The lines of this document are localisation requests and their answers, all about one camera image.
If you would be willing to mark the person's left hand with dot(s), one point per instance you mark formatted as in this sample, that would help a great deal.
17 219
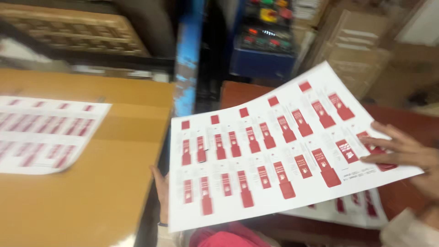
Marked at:
161 192

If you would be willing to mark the person's right hand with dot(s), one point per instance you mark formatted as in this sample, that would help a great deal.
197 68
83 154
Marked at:
411 156

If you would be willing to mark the white printed sheet red labels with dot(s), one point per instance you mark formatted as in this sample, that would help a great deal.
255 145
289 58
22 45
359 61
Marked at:
44 133
274 151

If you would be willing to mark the red-brown work table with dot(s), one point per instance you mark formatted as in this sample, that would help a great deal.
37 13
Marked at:
404 164

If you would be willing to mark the dark wrist band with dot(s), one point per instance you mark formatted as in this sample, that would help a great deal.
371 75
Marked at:
162 224

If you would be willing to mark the brown cardboard board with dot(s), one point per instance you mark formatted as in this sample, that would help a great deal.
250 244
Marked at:
85 164

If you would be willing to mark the person's pink clothing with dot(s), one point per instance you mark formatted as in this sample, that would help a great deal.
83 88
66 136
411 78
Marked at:
229 236

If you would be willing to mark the stack of printed sheets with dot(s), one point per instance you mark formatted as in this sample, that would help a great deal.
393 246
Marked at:
343 207

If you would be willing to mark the heap of cardboard cartons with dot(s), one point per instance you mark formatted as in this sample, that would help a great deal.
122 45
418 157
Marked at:
370 51

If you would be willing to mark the wooden die cutting board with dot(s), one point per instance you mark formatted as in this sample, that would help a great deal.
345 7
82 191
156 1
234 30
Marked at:
72 31

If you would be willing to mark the blue machine control panel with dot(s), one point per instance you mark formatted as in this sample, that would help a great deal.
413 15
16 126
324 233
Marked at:
265 37

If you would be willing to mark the blue machine frame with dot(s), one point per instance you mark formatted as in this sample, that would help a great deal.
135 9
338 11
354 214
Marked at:
187 58

